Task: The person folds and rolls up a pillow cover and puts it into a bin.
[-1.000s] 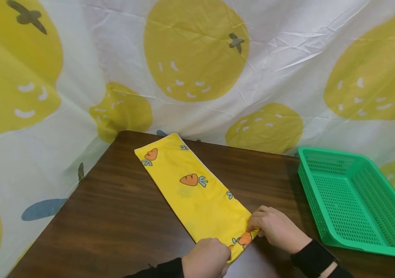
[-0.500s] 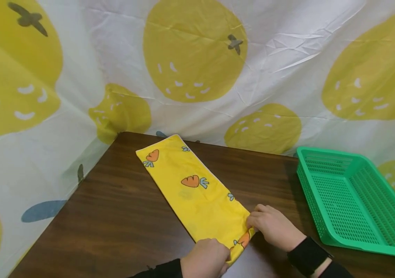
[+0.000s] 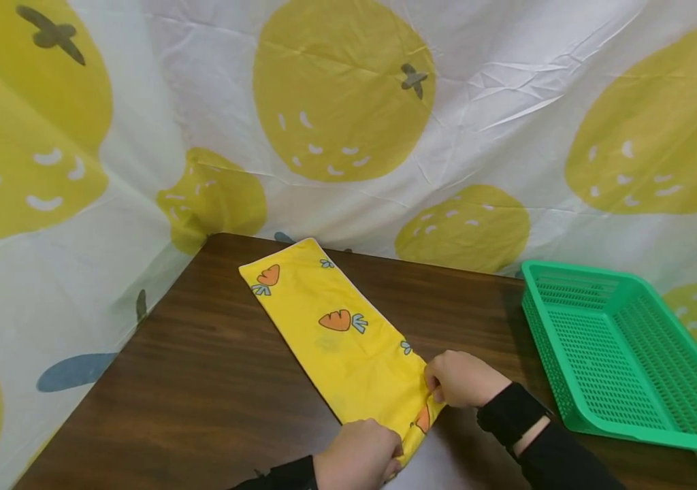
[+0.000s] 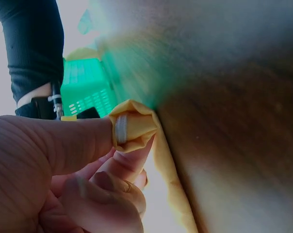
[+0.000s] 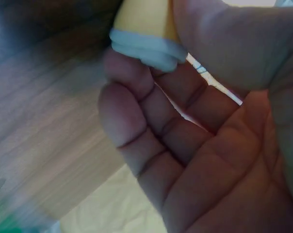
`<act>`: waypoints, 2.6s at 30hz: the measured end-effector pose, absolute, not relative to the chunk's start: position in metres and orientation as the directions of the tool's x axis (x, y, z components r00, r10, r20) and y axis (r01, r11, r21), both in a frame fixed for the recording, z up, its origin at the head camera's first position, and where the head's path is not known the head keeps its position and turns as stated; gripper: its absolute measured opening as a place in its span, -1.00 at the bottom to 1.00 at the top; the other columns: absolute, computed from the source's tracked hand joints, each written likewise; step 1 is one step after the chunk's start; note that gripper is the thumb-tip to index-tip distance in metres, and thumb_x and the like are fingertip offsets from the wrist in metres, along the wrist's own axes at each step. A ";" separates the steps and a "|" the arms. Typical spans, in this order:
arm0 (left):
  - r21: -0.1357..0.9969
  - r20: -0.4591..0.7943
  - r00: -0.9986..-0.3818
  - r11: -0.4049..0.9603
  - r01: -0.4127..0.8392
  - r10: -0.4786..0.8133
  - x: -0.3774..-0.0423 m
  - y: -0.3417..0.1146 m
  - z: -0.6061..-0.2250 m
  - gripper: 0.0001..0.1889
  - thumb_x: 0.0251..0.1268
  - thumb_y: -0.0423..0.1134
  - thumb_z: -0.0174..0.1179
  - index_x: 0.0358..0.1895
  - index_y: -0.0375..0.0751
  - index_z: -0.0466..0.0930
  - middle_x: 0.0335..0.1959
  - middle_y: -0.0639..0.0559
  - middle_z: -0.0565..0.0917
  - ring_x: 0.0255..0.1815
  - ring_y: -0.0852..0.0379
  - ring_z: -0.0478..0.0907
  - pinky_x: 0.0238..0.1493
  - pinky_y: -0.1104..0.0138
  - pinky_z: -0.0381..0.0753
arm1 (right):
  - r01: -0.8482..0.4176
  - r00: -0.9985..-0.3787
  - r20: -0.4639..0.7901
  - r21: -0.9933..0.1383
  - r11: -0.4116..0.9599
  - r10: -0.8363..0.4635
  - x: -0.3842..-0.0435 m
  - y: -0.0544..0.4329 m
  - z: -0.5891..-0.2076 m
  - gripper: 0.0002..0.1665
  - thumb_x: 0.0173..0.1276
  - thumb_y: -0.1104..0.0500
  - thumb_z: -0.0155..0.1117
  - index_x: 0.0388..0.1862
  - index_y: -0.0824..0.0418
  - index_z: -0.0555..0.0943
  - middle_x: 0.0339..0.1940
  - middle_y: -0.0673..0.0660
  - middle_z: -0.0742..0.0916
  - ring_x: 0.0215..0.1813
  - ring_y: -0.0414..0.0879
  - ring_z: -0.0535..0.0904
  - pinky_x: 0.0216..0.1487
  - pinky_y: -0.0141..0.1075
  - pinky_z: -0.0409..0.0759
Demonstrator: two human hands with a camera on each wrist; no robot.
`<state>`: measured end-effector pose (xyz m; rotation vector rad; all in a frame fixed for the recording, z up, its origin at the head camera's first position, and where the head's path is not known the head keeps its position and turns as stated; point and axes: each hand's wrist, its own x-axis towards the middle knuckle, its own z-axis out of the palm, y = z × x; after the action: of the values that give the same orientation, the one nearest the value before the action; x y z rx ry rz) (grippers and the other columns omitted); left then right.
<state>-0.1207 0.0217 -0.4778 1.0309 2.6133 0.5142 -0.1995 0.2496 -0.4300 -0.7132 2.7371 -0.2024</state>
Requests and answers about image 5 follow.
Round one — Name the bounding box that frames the person's right hand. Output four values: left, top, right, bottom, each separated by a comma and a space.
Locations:
98, 0, 293, 233

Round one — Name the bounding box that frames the thin white stick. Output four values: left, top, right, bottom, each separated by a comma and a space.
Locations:
184, 52, 244, 106

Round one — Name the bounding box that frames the yellow rounded object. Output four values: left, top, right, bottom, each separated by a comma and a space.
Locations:
114, 0, 181, 41

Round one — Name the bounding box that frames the pale yellow crumpled cloth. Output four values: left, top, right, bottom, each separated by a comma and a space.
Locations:
58, 164, 167, 233

